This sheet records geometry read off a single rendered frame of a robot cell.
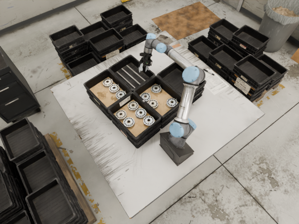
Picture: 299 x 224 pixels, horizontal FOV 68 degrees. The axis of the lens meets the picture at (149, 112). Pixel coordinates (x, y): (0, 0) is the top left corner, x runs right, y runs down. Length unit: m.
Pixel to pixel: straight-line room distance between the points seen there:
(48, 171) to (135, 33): 2.26
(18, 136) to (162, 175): 1.61
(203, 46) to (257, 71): 0.93
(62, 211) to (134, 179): 0.71
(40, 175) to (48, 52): 2.32
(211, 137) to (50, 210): 1.58
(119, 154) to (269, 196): 1.74
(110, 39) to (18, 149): 1.83
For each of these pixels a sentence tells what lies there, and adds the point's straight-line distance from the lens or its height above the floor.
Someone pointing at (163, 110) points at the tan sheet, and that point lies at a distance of 2.08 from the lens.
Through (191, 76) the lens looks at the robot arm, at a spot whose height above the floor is 1.39.
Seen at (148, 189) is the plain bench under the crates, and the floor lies 0.70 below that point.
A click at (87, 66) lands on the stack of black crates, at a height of 0.27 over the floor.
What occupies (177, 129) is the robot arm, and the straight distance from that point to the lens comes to 1.66.
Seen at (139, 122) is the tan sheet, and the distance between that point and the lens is 2.02.
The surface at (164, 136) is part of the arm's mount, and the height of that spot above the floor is 0.91.
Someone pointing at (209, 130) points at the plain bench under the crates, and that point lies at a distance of 2.19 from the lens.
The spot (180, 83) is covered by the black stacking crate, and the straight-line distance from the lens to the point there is 2.29.
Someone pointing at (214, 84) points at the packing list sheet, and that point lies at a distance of 2.52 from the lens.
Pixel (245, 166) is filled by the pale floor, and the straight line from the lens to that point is 2.93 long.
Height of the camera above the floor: 2.59
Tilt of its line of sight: 58 degrees down
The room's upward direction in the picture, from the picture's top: 3 degrees counter-clockwise
